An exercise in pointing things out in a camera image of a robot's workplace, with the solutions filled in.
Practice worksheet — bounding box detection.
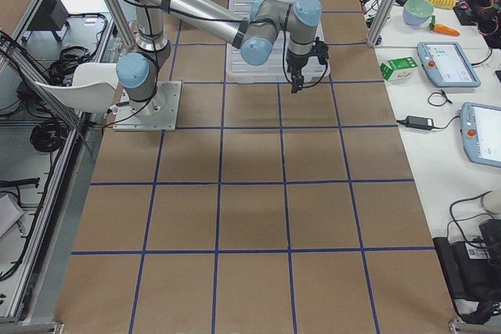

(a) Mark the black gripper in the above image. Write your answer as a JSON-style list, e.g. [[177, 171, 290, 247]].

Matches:
[[286, 52, 309, 94]]

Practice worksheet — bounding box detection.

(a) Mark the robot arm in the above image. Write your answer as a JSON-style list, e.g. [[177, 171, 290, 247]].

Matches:
[[132, 0, 329, 93]]

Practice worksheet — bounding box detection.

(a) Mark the clear plastic storage box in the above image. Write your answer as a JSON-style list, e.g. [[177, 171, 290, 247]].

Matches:
[[225, 0, 333, 85]]

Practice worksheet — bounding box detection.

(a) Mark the green white carton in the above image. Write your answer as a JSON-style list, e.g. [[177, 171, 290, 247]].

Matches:
[[380, 56, 418, 81]]

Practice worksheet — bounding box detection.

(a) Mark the black power adapter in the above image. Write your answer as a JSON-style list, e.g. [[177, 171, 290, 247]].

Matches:
[[405, 116, 434, 131]]

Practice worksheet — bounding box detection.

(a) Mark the green bowl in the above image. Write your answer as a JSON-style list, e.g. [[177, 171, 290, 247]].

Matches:
[[402, 0, 434, 26]]

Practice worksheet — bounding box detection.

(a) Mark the far teach pendant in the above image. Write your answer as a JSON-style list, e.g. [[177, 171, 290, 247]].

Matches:
[[416, 41, 481, 88]]

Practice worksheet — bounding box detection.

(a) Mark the teach pendant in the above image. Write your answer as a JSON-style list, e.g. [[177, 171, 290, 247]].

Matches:
[[416, 41, 481, 88], [460, 102, 501, 167]]

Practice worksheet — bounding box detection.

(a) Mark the toy carrot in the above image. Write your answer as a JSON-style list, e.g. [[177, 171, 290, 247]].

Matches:
[[429, 16, 460, 37]]

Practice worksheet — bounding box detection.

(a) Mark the yellow toy corn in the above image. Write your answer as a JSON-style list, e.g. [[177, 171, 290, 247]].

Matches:
[[426, 0, 457, 9]]

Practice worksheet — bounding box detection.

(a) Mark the near teach pendant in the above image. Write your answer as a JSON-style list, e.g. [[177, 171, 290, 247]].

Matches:
[[460, 102, 501, 167]]

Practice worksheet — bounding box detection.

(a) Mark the white chair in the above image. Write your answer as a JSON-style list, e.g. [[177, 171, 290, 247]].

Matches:
[[35, 63, 118, 113]]

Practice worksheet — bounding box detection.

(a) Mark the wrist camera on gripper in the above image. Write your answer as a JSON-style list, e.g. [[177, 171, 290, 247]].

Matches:
[[312, 37, 329, 66]]

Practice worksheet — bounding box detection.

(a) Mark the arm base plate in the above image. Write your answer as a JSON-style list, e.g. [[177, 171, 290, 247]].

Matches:
[[113, 81, 182, 131]]

